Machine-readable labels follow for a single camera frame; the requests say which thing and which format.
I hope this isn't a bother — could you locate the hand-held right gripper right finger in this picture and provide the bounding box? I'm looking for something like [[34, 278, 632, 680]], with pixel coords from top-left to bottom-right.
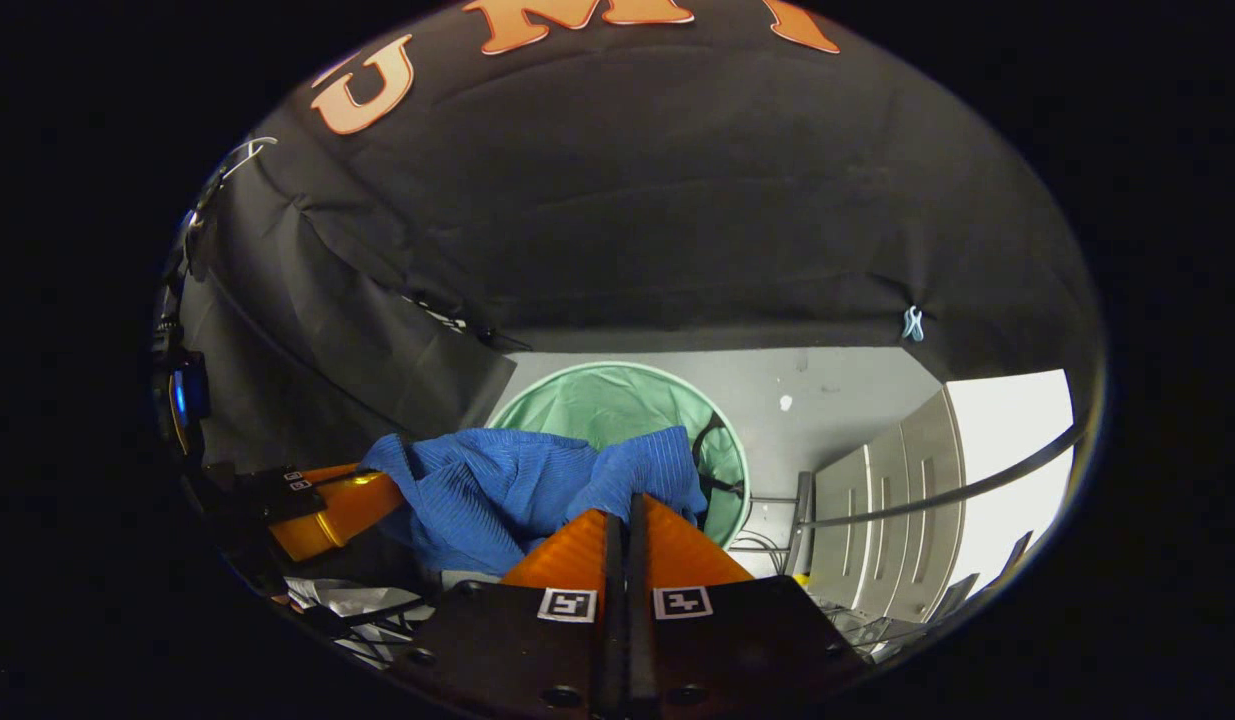
[[627, 493, 868, 720]]

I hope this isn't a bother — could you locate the white plastic hanger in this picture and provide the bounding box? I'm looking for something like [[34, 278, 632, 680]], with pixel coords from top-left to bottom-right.
[[212, 135, 278, 186]]

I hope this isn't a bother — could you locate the grey cabinet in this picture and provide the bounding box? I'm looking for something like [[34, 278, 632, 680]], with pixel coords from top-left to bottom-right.
[[805, 385, 970, 626]]

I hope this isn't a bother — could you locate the blue corduroy jacket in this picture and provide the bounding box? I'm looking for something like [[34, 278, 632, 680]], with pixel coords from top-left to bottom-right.
[[360, 425, 710, 578]]

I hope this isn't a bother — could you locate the green laundry hamper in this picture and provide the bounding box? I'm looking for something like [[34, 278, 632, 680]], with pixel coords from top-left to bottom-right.
[[487, 360, 753, 551]]

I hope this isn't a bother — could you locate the black backdrop cloth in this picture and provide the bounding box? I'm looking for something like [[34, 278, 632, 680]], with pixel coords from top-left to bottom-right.
[[177, 0, 1103, 441]]

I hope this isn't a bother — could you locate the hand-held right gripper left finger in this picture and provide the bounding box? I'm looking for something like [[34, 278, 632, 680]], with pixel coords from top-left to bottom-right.
[[402, 508, 628, 720]]

